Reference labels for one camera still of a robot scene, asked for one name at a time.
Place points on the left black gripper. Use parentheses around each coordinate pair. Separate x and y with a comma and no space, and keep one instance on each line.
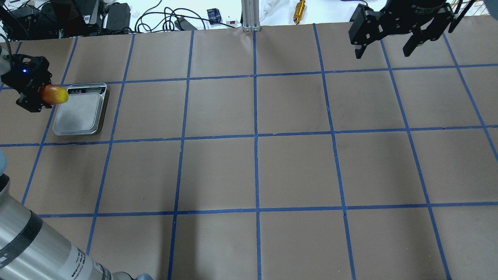
(20,80)

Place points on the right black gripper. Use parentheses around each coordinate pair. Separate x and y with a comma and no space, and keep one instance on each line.
(421,8)

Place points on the yellow red mango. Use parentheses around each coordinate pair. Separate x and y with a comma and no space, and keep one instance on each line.
(51,94)

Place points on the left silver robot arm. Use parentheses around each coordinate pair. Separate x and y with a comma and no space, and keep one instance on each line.
(30,248)

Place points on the silver digital kitchen scale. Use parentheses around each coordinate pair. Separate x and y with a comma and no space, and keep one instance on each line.
(84,112)

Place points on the brass cylindrical fitting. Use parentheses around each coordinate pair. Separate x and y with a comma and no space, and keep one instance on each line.
(299,12)

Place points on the black power adapter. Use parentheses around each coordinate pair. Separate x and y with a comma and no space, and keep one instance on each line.
(118,16)

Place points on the aluminium frame post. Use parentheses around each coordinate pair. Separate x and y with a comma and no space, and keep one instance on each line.
(250,16)

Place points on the white red switch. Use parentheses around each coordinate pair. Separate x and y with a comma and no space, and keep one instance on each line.
(232,21)

